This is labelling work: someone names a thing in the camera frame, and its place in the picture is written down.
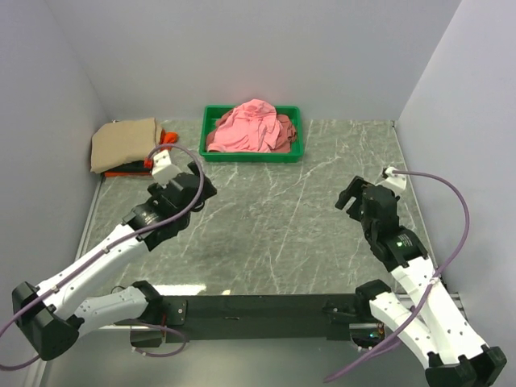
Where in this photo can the dusty rose t shirt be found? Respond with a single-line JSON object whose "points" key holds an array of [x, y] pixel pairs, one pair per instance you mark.
{"points": [[287, 136]]}

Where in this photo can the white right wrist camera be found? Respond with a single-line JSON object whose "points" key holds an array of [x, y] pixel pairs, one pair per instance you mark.
{"points": [[396, 182]]}

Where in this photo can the green plastic bin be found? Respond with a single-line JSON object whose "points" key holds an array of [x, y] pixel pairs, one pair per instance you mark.
{"points": [[214, 112]]}

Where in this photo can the black folded t shirt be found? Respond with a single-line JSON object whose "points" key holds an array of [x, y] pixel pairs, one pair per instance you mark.
{"points": [[133, 168]]}

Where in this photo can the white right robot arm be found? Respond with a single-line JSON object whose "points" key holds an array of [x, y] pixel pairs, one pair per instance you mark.
{"points": [[435, 331]]}

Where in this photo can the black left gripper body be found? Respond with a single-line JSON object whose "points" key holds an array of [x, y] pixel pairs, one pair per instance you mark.
{"points": [[207, 191]]}

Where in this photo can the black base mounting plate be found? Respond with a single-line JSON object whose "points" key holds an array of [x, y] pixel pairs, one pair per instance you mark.
{"points": [[326, 316]]}

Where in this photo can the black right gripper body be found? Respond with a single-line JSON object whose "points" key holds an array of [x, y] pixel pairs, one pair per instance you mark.
{"points": [[368, 231]]}

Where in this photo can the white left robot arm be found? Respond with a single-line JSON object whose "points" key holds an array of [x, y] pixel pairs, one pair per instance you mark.
{"points": [[54, 314]]}

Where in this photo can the orange folded t shirt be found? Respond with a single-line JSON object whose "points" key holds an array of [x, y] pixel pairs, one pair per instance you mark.
{"points": [[165, 138]]}

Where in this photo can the beige t shirt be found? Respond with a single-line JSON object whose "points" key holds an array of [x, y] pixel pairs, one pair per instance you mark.
{"points": [[123, 142]]}

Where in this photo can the pink t shirt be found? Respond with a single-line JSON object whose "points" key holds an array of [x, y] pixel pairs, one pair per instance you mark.
{"points": [[250, 127]]}

